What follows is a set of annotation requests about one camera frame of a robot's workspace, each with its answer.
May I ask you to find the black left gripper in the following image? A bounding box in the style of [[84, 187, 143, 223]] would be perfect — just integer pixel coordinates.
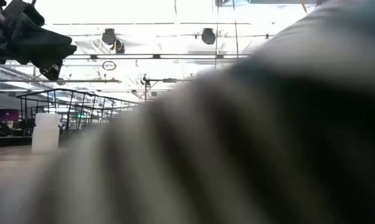
[[0, 0, 78, 81]]

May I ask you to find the round hanging sign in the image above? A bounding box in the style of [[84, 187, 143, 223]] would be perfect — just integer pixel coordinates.
[[101, 60, 117, 71]]

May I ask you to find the small white pill bottle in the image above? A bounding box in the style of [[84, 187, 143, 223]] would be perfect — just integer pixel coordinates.
[[30, 112, 62, 154]]

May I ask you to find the black wire basket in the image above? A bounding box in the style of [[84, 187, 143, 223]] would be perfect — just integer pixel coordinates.
[[16, 88, 144, 139]]

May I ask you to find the purple screen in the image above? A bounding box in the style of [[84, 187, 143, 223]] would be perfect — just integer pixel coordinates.
[[0, 108, 19, 122]]

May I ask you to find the grey-blue patterned cloth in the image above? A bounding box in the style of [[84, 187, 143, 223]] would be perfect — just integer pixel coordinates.
[[17, 0, 375, 224]]

